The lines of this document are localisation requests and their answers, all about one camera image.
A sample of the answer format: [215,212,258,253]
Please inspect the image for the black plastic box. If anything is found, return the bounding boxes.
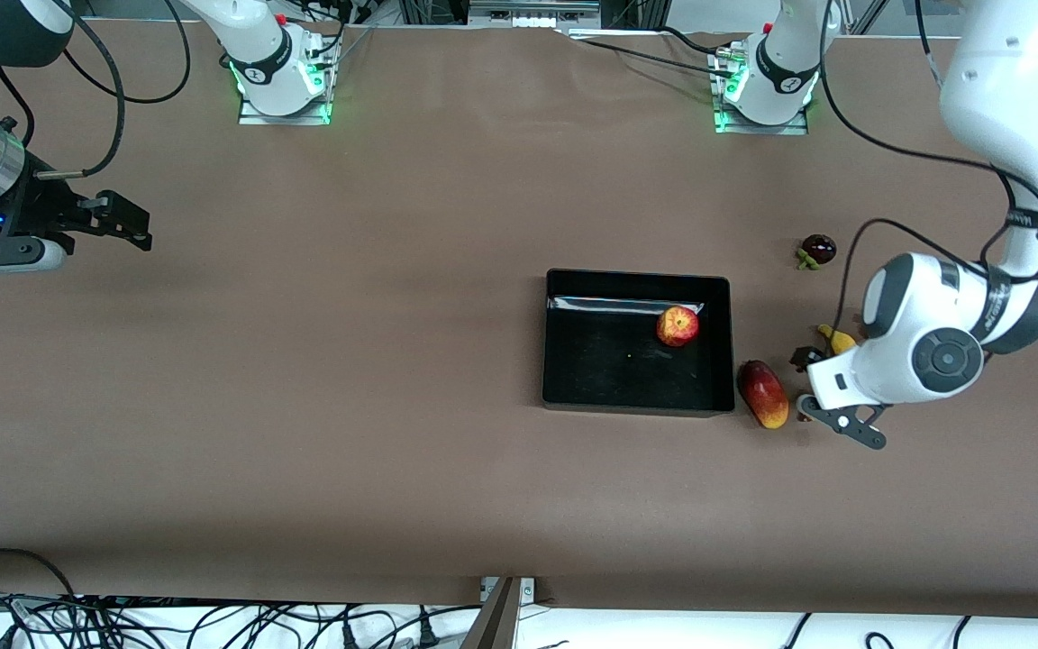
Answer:
[542,268,737,418]

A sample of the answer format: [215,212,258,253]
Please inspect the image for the white power strip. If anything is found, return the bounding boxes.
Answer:
[469,2,601,28]

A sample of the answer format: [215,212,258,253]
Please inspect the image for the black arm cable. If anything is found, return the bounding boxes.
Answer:
[0,0,192,181]
[818,0,1038,318]

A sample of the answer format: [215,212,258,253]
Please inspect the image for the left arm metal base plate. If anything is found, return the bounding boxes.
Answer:
[710,45,810,136]

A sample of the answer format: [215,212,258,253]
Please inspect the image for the tangled black cables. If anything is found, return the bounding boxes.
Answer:
[0,548,484,649]

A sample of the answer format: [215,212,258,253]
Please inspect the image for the grey camera mount pole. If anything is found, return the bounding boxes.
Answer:
[460,577,520,649]

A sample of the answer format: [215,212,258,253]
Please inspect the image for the silver metal bracket plate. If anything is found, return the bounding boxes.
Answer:
[480,577,536,604]

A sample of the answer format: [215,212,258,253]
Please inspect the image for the red yellow mango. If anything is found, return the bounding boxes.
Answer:
[737,360,790,430]

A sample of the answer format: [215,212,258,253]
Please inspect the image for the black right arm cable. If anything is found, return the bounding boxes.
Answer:
[0,0,192,181]

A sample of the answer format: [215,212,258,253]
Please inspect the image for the dark purple mangosteen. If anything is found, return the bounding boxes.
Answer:
[796,233,838,271]

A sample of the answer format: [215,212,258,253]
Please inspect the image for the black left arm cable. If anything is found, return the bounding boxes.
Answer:
[818,0,1038,318]

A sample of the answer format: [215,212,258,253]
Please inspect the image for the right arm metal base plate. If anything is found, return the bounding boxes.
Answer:
[238,36,333,126]

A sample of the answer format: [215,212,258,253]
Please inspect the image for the brown table cover sheet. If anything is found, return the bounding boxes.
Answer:
[0,18,1038,607]

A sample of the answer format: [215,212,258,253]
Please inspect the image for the red yellow apple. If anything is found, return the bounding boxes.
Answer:
[657,306,700,348]

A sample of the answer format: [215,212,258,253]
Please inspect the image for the black base power cable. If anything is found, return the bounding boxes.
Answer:
[573,25,736,78]

